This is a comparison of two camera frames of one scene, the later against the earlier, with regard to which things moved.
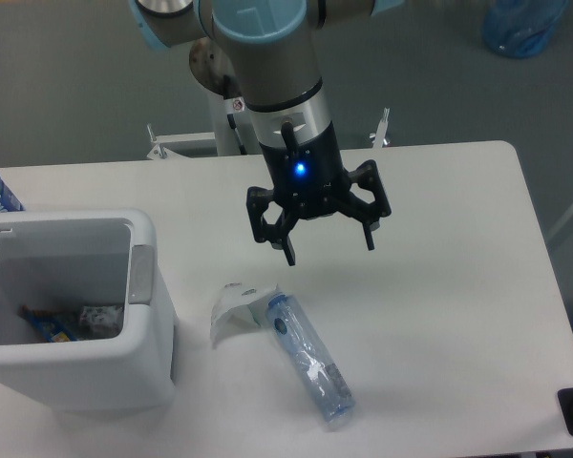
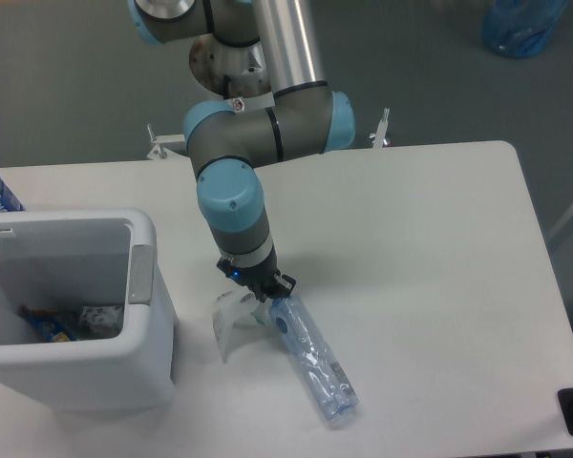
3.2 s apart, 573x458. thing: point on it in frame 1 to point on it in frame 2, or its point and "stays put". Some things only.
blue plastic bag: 519,29 stays put
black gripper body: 307,172 to 260,277
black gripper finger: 276,234 to 282,290
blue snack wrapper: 53,329 stays put
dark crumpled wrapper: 102,317 stays put
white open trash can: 74,258 stays put
